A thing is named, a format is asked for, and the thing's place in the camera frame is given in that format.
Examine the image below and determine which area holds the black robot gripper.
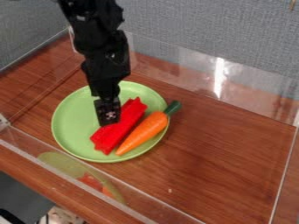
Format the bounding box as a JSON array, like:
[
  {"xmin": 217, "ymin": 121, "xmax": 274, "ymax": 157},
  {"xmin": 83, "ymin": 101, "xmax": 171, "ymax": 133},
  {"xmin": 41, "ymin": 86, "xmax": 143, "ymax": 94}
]
[{"xmin": 57, "ymin": 0, "xmax": 131, "ymax": 99}]

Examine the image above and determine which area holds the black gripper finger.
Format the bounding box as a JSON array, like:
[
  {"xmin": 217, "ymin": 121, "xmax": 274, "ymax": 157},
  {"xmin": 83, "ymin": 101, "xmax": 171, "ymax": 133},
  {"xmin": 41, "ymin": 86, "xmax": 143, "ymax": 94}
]
[{"xmin": 93, "ymin": 97, "xmax": 120, "ymax": 127}]

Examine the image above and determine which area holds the red plastic block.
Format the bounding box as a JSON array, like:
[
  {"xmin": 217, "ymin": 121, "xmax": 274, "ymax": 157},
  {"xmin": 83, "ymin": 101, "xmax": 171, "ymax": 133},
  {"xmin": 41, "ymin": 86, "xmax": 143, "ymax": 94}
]
[{"xmin": 89, "ymin": 97, "xmax": 147, "ymax": 155}]

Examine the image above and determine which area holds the green round plate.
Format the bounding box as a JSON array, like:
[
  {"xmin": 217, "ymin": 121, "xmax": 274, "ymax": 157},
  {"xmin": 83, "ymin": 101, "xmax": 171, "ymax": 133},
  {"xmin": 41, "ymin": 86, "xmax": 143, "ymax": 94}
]
[{"xmin": 51, "ymin": 81, "xmax": 167, "ymax": 163}]

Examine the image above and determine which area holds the orange toy carrot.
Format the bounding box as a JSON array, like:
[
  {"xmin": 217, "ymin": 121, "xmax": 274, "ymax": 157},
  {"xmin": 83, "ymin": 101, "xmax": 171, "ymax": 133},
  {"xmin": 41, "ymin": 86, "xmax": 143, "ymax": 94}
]
[{"xmin": 116, "ymin": 101, "xmax": 181, "ymax": 156}]

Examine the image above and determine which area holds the clear acrylic enclosure wall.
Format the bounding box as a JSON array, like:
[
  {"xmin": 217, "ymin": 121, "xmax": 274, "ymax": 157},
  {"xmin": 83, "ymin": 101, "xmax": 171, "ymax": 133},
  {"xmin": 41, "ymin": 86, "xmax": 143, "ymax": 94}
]
[{"xmin": 0, "ymin": 34, "xmax": 299, "ymax": 224}]

